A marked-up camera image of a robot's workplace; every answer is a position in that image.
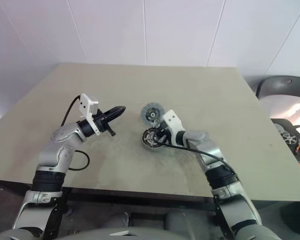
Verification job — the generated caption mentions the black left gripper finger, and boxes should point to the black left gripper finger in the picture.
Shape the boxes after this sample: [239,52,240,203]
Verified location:
[103,105,127,117]
[107,111,126,122]

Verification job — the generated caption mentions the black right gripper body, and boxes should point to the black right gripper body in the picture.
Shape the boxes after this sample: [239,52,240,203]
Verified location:
[159,124,173,146]

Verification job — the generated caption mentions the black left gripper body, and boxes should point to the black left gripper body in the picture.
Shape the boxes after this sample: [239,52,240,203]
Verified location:
[91,111,116,138]

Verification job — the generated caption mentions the black round gear wheel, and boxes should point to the black round gear wheel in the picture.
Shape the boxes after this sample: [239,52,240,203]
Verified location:
[141,128,164,148]

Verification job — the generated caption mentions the grey round sanding disc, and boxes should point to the grey round sanding disc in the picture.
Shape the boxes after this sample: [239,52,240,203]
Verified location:
[140,102,166,128]

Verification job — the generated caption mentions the grey rounded shape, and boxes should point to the grey rounded shape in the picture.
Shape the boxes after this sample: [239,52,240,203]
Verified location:
[106,212,131,230]

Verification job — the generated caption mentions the grey robot torso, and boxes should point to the grey robot torso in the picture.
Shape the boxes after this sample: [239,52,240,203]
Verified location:
[47,224,231,240]

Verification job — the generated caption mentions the silver model car wheel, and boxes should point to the silver model car wheel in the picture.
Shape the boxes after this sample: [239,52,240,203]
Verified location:
[281,129,299,146]

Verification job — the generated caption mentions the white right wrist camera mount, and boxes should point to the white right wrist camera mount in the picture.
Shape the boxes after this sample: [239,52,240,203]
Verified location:
[162,108,186,146]

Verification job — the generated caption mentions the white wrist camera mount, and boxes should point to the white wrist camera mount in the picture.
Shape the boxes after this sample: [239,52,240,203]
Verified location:
[162,108,186,146]
[79,93,101,137]

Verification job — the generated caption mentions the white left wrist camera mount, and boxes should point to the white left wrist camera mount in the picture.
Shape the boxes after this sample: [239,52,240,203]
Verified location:
[79,93,101,137]

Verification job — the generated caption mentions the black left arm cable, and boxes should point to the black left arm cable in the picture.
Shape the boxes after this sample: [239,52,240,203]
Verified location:
[61,96,90,172]

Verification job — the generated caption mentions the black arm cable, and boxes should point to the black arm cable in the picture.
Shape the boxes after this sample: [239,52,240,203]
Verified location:
[61,96,90,172]
[162,142,237,176]

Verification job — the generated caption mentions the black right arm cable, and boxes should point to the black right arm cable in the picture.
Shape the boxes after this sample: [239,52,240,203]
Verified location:
[162,142,237,176]

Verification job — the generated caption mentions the black table frame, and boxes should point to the black table frame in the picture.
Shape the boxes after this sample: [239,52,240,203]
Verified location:
[64,187,216,208]

